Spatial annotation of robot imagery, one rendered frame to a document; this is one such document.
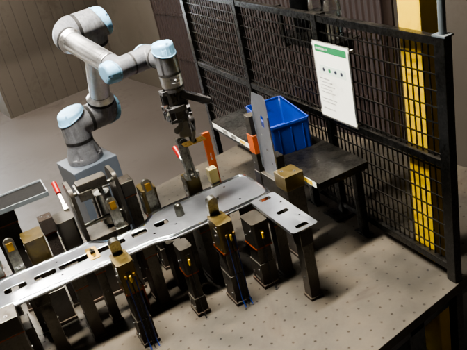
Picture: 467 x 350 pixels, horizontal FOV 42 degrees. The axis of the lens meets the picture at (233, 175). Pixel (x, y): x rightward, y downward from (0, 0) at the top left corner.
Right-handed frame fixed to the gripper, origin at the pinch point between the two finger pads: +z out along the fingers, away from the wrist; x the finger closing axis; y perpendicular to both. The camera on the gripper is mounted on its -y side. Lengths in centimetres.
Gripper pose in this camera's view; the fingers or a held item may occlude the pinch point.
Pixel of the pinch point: (192, 137)
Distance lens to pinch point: 214.8
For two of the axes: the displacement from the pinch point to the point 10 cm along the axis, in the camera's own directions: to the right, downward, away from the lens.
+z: 2.1, 8.7, 4.5
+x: 4.6, 3.2, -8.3
